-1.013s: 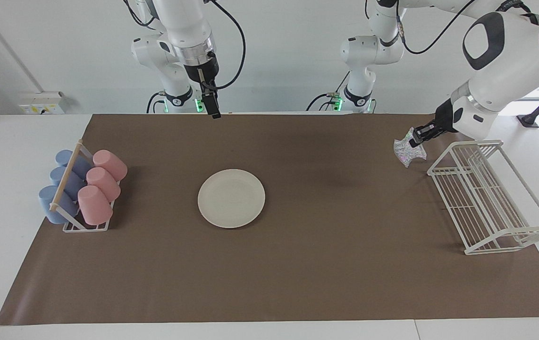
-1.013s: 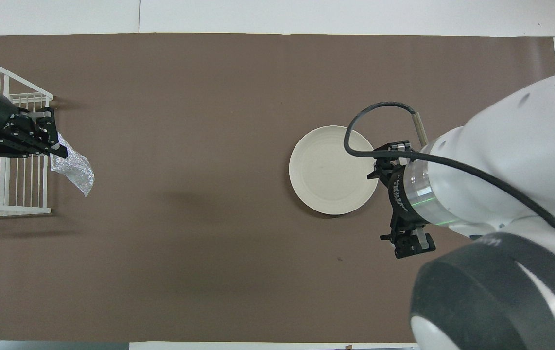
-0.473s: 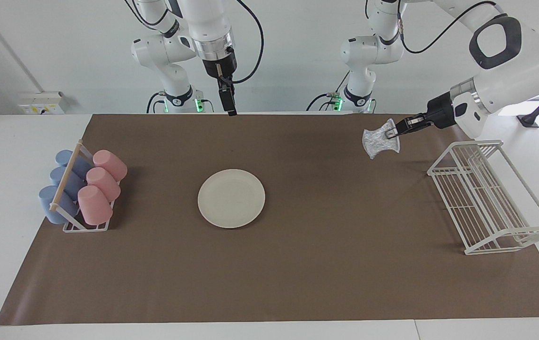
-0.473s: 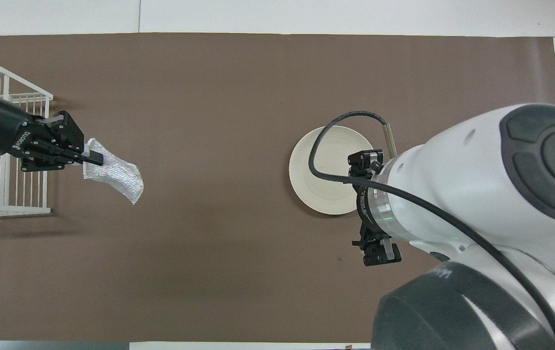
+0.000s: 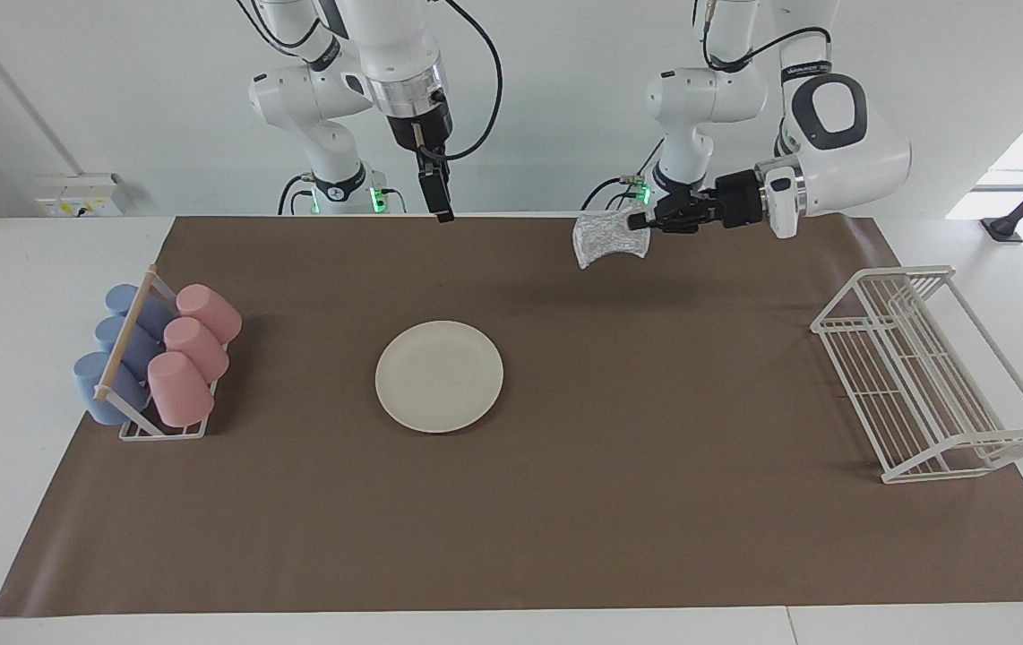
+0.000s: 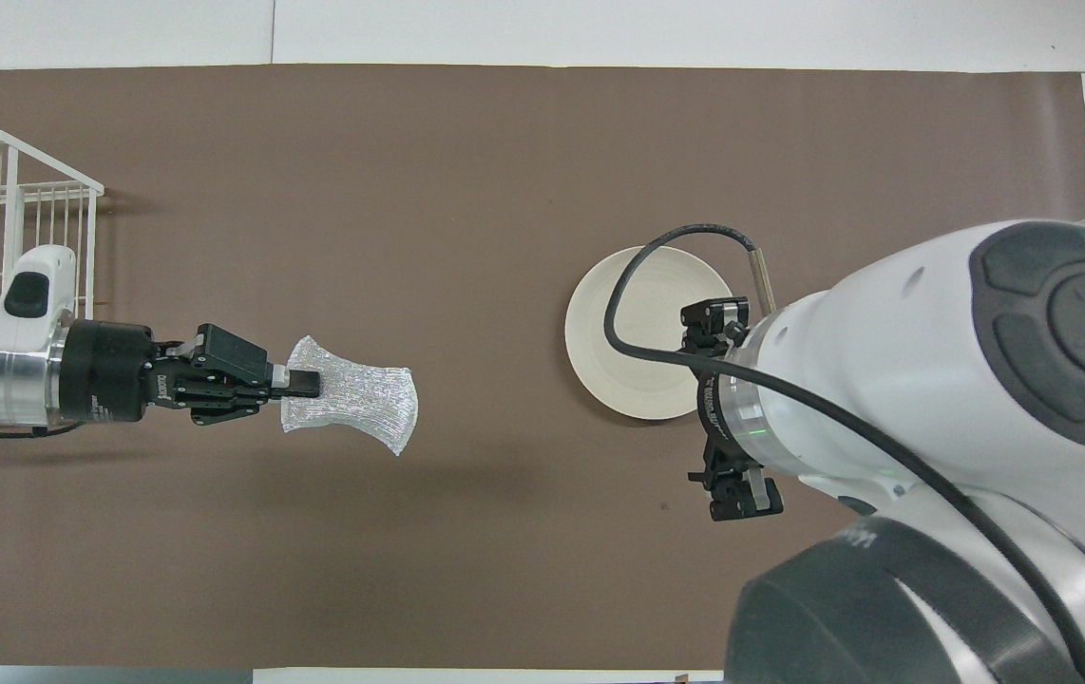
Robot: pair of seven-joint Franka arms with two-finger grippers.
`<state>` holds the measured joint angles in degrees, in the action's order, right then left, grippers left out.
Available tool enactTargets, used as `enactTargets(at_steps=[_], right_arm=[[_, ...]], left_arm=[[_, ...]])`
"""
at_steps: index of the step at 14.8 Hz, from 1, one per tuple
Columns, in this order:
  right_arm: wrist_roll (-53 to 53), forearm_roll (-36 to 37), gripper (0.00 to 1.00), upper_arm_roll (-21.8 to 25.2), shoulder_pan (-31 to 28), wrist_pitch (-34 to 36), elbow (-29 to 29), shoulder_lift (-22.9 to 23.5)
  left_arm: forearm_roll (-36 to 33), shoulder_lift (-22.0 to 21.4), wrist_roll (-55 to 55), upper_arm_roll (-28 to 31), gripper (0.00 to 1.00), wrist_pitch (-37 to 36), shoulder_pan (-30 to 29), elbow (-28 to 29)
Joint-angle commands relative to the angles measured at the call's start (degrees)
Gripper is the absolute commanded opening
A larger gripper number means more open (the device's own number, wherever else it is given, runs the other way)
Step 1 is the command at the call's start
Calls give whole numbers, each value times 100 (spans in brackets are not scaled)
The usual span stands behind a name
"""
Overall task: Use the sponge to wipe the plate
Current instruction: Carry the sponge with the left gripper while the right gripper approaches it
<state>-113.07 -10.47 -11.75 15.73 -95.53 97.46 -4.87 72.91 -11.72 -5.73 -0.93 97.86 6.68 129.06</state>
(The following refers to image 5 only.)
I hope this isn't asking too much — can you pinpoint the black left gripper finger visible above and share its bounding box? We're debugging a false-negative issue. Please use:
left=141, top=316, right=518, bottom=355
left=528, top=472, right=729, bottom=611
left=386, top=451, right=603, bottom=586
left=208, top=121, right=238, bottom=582
left=646, top=213, right=717, bottom=236
left=650, top=190, right=718, bottom=216

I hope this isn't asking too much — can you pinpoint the cream round plate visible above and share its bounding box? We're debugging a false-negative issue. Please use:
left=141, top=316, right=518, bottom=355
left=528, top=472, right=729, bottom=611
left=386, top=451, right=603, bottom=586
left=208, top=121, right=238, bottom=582
left=374, top=320, right=505, bottom=435

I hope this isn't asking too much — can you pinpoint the pink plastic cup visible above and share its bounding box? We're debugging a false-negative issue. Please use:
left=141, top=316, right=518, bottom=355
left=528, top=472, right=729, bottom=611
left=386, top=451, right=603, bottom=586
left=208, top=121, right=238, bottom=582
left=175, top=283, right=243, bottom=346
left=162, top=316, right=231, bottom=384
left=146, top=350, right=216, bottom=429

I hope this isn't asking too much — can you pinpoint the brown table mat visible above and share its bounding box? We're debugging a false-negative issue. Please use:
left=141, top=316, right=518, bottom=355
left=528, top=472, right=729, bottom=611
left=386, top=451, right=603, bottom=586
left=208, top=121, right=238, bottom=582
left=0, top=213, right=1023, bottom=619

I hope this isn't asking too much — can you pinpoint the blue plastic cup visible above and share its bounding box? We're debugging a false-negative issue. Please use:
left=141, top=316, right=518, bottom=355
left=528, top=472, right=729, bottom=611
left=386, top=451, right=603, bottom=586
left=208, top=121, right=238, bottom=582
left=94, top=314, right=165, bottom=382
left=72, top=350, right=151, bottom=426
left=104, top=283, right=176, bottom=343

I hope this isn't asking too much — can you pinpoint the cup rack with wooden rod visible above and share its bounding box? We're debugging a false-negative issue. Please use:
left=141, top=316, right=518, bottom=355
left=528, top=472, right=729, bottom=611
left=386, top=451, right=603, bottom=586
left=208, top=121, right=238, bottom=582
left=92, top=264, right=228, bottom=442

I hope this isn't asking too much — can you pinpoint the black left base cable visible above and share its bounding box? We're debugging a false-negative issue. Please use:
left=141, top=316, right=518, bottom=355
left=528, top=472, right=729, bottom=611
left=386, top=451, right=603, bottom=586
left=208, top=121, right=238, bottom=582
left=580, top=139, right=666, bottom=212

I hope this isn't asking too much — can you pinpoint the black base cable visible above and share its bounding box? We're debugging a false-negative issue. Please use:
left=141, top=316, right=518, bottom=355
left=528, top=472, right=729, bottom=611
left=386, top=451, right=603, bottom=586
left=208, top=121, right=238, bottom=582
left=277, top=173, right=315, bottom=217
left=580, top=139, right=666, bottom=212

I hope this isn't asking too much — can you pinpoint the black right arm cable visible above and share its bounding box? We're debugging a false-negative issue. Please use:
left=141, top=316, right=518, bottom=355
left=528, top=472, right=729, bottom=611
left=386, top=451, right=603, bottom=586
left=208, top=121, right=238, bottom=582
left=426, top=0, right=505, bottom=164

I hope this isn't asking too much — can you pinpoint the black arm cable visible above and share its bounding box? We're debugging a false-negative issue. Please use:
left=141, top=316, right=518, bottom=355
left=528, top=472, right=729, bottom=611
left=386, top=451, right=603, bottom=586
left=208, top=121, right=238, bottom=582
left=701, top=0, right=835, bottom=74
left=426, top=0, right=505, bottom=164

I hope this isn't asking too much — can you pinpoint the black right base cable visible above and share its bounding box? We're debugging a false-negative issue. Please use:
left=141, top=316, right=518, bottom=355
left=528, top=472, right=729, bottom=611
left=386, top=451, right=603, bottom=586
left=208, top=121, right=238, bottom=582
left=277, top=173, right=315, bottom=217

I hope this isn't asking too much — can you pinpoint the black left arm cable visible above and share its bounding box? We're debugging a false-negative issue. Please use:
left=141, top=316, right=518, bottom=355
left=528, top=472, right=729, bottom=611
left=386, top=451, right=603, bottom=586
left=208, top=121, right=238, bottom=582
left=701, top=0, right=835, bottom=74

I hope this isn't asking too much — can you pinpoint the white wall outlet box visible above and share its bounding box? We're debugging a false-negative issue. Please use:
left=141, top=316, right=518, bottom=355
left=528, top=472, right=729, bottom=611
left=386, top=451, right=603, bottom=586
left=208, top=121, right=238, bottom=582
left=34, top=174, right=129, bottom=219

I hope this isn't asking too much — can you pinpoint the white wire dish rack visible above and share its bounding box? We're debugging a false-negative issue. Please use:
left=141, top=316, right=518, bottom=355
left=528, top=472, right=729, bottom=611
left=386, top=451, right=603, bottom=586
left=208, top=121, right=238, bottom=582
left=810, top=264, right=1023, bottom=486

